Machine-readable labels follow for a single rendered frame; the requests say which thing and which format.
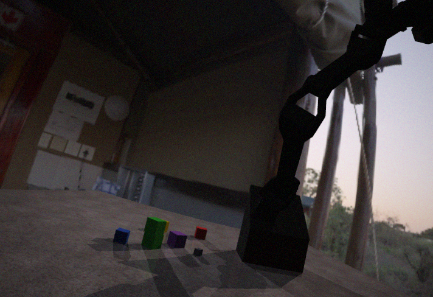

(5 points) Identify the red block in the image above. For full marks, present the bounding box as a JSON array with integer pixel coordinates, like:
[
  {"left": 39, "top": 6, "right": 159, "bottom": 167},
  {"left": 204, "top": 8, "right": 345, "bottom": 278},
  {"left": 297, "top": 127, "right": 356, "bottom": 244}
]
[{"left": 194, "top": 226, "right": 207, "bottom": 240}]

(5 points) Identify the small blue block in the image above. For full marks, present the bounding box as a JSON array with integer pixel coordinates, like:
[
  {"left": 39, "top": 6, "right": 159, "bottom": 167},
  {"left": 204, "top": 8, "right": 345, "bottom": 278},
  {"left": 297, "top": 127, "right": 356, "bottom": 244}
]
[{"left": 113, "top": 228, "right": 130, "bottom": 245}]

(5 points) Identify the green block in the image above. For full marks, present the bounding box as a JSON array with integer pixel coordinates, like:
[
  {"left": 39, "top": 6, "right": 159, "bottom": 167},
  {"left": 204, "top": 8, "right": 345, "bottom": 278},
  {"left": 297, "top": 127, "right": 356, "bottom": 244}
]
[
  {"left": 141, "top": 232, "right": 164, "bottom": 250},
  {"left": 144, "top": 217, "right": 167, "bottom": 236}
]

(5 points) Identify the purple cube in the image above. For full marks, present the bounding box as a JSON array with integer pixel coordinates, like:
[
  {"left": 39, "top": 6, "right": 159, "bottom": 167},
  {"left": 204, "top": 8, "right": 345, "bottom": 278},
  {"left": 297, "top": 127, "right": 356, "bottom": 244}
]
[{"left": 167, "top": 231, "right": 187, "bottom": 248}]

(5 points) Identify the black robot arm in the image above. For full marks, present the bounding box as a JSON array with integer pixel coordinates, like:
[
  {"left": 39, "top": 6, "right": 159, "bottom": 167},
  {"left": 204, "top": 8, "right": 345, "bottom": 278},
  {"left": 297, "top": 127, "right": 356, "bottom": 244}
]
[{"left": 256, "top": 0, "right": 433, "bottom": 224}]

